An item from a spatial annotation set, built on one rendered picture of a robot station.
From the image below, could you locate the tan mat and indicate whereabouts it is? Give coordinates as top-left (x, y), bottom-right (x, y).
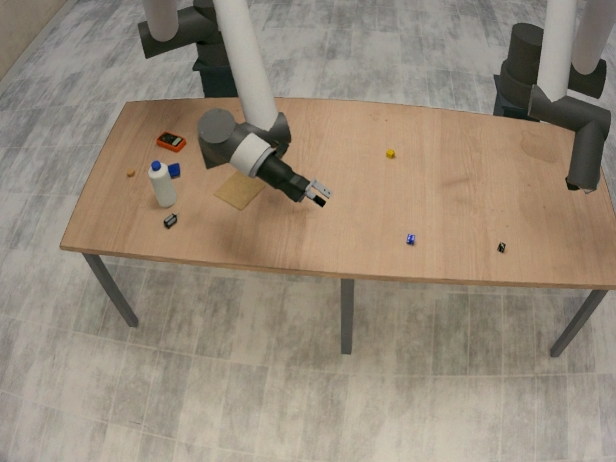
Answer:
top-left (213, 170), bottom-right (266, 211)

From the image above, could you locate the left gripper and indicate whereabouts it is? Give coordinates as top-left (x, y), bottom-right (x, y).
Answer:
top-left (565, 176), bottom-right (601, 195)

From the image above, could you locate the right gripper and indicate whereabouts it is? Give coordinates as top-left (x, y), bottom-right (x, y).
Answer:
top-left (230, 133), bottom-right (333, 208)

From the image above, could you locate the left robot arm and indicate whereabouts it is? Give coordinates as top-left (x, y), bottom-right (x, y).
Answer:
top-left (498, 0), bottom-right (616, 191)

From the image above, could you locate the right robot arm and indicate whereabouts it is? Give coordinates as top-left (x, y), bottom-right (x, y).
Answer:
top-left (138, 0), bottom-right (292, 170)

